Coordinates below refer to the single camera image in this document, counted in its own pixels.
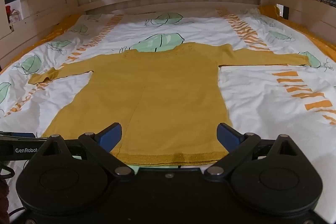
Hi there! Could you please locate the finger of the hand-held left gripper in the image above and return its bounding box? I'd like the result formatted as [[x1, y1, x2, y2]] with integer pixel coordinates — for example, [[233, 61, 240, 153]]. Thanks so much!
[[0, 131, 36, 139]]

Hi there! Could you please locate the mustard yellow knit sweater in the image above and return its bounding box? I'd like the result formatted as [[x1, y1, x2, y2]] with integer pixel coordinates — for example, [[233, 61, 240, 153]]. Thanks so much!
[[28, 42, 311, 167]]

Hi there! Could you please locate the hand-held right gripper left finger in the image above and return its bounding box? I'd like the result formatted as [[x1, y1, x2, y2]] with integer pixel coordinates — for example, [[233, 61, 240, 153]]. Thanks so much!
[[42, 122, 135, 182]]

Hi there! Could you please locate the dark red cloth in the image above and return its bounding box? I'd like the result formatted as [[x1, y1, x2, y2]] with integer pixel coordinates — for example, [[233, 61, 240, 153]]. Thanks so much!
[[0, 177, 11, 215]]

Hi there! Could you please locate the black cable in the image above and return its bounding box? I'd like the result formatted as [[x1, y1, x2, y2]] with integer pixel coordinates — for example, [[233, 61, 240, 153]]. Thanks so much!
[[0, 160, 16, 180]]

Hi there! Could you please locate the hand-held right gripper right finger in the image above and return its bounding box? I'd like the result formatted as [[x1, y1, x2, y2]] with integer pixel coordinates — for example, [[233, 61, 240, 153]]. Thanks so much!
[[203, 123, 300, 182]]

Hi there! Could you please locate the red and white item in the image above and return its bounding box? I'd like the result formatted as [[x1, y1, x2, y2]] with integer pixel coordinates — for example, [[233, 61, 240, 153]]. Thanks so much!
[[5, 5, 22, 30]]

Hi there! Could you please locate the white leaf printed blanket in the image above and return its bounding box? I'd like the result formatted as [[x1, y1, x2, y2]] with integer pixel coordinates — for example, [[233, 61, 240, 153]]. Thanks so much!
[[0, 7, 336, 214]]

